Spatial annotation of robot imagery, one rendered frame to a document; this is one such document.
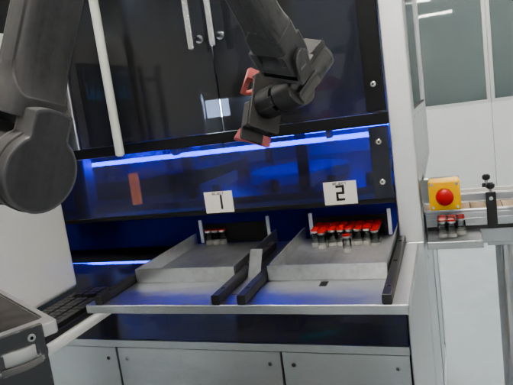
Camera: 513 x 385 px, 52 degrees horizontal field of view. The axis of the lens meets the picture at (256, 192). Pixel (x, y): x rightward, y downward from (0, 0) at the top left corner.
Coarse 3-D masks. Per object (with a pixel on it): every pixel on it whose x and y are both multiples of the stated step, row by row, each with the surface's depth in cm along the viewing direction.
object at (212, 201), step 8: (208, 192) 147; (216, 192) 147; (224, 192) 146; (208, 200) 148; (216, 200) 147; (224, 200) 146; (232, 200) 146; (208, 208) 148; (216, 208) 148; (224, 208) 147; (232, 208) 146
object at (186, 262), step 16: (192, 240) 158; (272, 240) 147; (160, 256) 140; (176, 256) 148; (192, 256) 147; (208, 256) 145; (224, 256) 143; (240, 256) 140; (144, 272) 128; (160, 272) 127; (176, 272) 125; (192, 272) 124; (208, 272) 122; (224, 272) 121
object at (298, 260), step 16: (304, 240) 147; (384, 240) 137; (288, 256) 132; (304, 256) 132; (320, 256) 131; (336, 256) 129; (352, 256) 127; (368, 256) 125; (384, 256) 124; (272, 272) 117; (288, 272) 116; (304, 272) 115; (320, 272) 114; (336, 272) 112; (352, 272) 111; (368, 272) 110; (384, 272) 109
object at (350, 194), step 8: (328, 184) 136; (336, 184) 135; (344, 184) 135; (352, 184) 134; (328, 192) 136; (344, 192) 135; (352, 192) 134; (328, 200) 137; (336, 200) 136; (344, 200) 135; (352, 200) 135
